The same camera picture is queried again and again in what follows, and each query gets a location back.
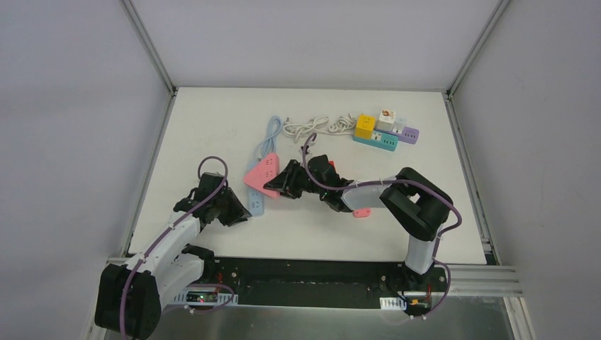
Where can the yellow cube socket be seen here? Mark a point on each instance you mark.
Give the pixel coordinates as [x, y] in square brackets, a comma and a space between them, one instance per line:
[364, 127]

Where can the pink power strip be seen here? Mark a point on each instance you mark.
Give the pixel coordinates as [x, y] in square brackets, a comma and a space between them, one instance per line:
[266, 170]

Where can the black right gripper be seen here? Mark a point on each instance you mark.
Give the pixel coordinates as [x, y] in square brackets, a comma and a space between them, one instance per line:
[291, 178]

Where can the white cube socket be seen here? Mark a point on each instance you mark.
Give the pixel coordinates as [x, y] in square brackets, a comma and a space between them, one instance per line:
[386, 120]

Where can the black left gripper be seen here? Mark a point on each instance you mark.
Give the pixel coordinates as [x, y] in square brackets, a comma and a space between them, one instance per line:
[226, 206]

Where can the teal power strip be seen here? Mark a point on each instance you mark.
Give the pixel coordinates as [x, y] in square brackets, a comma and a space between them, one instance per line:
[380, 140]

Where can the aluminium frame rail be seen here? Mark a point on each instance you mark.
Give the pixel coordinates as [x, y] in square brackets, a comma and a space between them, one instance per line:
[148, 45]

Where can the pink plug adapter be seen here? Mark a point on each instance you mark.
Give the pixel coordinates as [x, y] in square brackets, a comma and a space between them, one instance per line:
[362, 213]

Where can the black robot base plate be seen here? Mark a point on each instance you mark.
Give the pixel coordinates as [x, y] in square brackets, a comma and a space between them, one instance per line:
[307, 283]

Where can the purple power strip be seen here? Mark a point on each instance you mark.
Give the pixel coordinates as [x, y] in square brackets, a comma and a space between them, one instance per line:
[405, 133]

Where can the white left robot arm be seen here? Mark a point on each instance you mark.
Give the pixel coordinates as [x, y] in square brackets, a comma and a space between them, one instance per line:
[132, 295]

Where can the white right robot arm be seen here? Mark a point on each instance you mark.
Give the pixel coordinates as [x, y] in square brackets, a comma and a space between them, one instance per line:
[417, 204]

